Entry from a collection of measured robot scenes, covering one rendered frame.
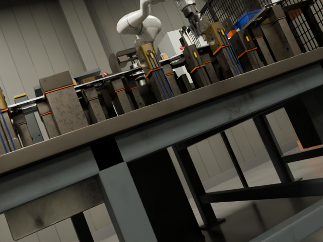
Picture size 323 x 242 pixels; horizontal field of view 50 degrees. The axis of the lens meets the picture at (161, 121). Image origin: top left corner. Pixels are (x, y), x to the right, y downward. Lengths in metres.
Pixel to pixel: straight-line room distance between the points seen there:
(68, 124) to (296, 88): 0.84
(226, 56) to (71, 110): 0.73
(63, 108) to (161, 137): 0.56
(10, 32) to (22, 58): 0.36
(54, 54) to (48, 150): 3.81
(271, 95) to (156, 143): 0.43
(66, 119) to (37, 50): 3.29
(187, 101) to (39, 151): 0.41
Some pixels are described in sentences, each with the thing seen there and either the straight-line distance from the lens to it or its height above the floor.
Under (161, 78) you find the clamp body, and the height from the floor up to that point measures 0.88.
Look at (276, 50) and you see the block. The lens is 1.89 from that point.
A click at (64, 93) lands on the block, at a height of 0.94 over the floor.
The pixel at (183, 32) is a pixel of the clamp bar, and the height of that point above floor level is 1.19.
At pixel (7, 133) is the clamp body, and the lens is 1.37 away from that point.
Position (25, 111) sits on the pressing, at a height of 1.00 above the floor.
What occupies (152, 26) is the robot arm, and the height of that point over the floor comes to 1.43.
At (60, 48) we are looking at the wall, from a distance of 4.68.
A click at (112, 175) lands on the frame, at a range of 0.92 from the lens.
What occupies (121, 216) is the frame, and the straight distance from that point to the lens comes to 0.92.
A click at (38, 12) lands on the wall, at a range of 4.90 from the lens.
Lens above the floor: 0.54
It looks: 6 degrees up
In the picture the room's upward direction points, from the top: 23 degrees counter-clockwise
